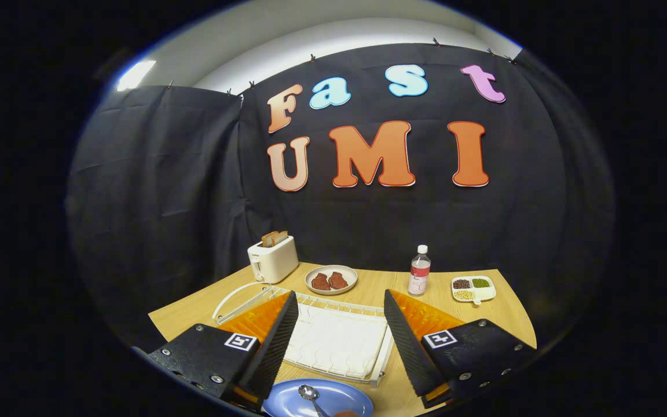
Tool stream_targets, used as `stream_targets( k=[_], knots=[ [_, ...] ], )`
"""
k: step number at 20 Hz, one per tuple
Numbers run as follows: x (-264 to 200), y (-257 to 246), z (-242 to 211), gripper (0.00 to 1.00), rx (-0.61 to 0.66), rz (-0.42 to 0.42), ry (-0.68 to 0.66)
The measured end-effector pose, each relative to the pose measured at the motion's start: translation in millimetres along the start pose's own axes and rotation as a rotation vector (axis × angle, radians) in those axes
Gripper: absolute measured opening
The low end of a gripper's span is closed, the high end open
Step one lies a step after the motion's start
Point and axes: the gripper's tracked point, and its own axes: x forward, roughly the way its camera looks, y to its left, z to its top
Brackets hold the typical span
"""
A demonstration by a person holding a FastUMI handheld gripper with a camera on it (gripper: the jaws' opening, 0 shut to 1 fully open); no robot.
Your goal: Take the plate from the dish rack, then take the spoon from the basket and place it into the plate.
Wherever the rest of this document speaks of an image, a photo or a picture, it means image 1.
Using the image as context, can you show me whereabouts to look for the white drip tray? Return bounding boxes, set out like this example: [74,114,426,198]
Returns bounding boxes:
[284,304,389,380]

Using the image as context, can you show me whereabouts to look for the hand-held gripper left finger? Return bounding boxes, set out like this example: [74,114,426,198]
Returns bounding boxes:
[146,290,300,413]

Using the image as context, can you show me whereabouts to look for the white toaster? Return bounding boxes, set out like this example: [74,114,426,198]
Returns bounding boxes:
[247,235,300,284]

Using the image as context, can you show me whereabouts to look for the beige round plate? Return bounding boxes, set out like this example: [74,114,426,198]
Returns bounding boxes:
[305,265,359,296]

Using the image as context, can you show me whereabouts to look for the row of black cloth clips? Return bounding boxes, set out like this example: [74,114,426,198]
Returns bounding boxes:
[166,38,518,97]

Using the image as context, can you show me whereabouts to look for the clear bottle with red label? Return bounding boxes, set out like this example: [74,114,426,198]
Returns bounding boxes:
[408,244,431,297]

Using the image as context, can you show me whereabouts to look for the white divided dish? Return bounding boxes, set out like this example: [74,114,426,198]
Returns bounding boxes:
[450,275,497,305]

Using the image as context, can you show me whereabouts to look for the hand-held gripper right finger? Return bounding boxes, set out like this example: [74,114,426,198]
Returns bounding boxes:
[383,288,538,410]

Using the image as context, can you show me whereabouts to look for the blue plate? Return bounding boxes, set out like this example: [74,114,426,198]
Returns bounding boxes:
[261,378,375,417]

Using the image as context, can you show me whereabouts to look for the spoon with blue patterned handle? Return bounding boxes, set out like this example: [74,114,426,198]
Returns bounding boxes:
[298,383,331,417]

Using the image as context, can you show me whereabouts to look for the white wire dish rack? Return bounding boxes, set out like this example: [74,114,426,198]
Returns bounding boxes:
[212,284,395,389]

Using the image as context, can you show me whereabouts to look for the ceiling light strip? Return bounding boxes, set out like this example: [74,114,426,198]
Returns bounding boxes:
[116,60,157,92]

